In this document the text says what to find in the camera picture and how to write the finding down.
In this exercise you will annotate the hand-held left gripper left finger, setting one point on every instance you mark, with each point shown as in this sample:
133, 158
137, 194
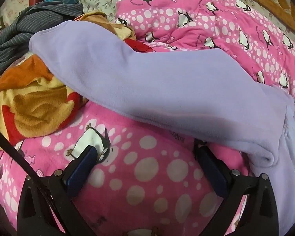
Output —
81, 173

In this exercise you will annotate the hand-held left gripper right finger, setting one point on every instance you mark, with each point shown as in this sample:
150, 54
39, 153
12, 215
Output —
212, 173

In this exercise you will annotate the lavender fleece garment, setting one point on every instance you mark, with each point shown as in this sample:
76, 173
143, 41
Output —
162, 88

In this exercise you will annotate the pink penguin print blanket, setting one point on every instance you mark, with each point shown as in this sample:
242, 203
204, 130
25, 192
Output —
150, 167

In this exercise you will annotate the yellow orange cartoon towel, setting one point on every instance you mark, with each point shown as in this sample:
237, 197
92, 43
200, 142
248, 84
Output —
32, 103

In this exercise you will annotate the grey striped garment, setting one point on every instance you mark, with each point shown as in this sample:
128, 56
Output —
19, 29

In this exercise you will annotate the orange checkered cushion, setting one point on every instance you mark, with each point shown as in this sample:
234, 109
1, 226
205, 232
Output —
272, 2

